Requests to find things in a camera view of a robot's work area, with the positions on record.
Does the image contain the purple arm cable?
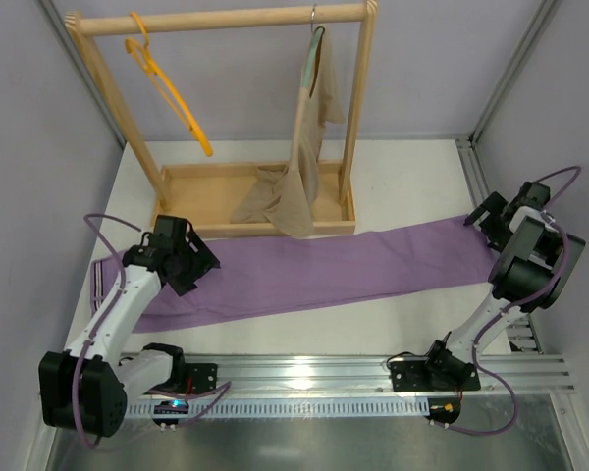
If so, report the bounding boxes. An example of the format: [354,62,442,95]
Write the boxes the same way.
[71,212,233,450]
[446,165,583,437]

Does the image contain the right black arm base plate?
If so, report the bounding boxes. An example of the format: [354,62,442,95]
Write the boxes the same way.
[390,357,481,393]

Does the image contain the wooden clothes rack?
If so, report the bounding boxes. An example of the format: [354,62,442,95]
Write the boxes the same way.
[65,1,378,237]

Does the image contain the left aluminium frame post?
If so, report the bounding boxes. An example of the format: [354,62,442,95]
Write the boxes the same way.
[33,0,127,149]

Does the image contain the aluminium mounting rail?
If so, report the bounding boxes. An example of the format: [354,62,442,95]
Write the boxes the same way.
[186,354,574,395]

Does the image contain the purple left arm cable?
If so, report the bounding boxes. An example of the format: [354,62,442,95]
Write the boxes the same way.
[71,212,233,450]

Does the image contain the orange plastic hanger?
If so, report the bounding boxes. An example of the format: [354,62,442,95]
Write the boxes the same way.
[125,12,213,157]

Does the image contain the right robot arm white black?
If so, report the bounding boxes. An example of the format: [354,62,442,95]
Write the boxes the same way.
[423,182,586,391]

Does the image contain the slotted grey cable duct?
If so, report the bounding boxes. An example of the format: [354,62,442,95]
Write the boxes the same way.
[125,396,430,420]

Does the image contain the green hanger with metal hook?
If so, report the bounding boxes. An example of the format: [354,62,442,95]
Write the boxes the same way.
[300,4,325,96]

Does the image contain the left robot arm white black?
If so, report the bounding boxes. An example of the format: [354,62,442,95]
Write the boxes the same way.
[38,216,230,448]

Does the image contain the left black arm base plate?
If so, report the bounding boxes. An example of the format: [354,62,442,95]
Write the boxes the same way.
[175,362,218,395]

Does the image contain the right aluminium frame post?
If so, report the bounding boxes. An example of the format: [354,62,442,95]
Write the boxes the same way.
[468,0,562,146]

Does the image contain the purple trousers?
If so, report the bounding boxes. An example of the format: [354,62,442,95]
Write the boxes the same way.
[90,213,497,335]

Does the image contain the beige trousers on hanger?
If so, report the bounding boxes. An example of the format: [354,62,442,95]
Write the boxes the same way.
[231,25,345,238]

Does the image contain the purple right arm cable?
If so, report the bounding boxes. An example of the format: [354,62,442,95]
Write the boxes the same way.
[446,165,583,437]

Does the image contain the aluminium frame post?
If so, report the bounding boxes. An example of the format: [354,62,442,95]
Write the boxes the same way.
[468,0,562,146]
[33,0,127,149]

